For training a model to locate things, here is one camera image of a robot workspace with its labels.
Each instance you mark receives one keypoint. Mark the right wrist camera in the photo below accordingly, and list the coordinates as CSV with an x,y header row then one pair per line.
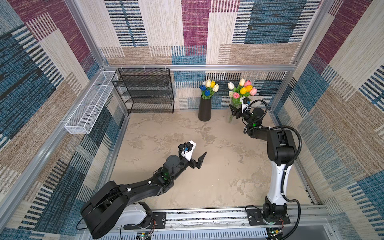
x,y
245,104

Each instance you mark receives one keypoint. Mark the deep pink tulip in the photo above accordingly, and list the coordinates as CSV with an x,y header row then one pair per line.
x,y
247,83

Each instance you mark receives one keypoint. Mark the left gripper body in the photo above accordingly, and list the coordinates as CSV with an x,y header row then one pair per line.
x,y
191,164

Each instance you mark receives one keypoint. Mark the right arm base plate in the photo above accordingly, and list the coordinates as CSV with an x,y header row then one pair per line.
x,y
257,217

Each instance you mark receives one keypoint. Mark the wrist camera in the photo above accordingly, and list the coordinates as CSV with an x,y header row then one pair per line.
x,y
245,104
186,150

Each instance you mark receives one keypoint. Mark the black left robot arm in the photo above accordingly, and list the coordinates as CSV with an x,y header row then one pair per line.
x,y
123,205

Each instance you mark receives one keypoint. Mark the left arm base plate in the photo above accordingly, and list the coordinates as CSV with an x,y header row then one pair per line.
x,y
155,220

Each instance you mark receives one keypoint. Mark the black cylindrical vase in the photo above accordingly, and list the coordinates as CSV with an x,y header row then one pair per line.
x,y
205,110

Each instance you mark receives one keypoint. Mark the light pink tulip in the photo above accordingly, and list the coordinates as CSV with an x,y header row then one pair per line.
x,y
253,92

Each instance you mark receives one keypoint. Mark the black wire mesh shelf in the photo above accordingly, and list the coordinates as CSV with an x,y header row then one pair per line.
x,y
145,90

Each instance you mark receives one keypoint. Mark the orange tulip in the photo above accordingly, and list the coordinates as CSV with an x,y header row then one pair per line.
x,y
249,88

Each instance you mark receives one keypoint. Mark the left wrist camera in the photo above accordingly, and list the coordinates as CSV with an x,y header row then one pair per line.
x,y
186,150

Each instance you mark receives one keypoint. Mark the aluminium mounting rail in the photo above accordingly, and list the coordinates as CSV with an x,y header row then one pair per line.
x,y
311,223

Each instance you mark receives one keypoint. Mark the white wire mesh basket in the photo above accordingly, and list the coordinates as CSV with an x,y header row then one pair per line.
x,y
87,112

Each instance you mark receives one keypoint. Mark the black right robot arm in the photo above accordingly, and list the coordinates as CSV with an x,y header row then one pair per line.
x,y
284,144

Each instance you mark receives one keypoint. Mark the cream white tulip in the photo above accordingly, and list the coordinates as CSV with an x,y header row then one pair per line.
x,y
215,88

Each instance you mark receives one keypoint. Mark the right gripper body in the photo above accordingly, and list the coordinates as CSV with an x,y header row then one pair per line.
x,y
238,112

